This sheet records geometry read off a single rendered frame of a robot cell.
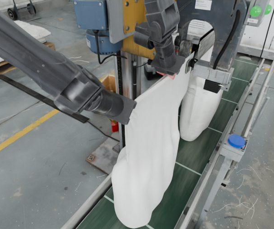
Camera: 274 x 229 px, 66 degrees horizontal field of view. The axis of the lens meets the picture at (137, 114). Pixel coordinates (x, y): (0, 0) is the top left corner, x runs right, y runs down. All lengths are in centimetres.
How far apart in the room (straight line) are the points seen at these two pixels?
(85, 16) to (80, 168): 132
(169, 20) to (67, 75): 33
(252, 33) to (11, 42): 351
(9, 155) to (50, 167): 41
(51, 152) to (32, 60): 171
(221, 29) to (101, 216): 99
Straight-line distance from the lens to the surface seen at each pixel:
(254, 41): 371
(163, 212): 119
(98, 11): 77
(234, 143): 89
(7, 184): 197
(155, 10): 59
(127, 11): 85
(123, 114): 53
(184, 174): 133
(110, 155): 186
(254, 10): 79
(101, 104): 45
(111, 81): 250
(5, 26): 34
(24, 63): 35
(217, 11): 83
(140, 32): 68
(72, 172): 184
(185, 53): 93
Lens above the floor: 146
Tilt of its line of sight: 40 degrees down
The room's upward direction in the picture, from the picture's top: straight up
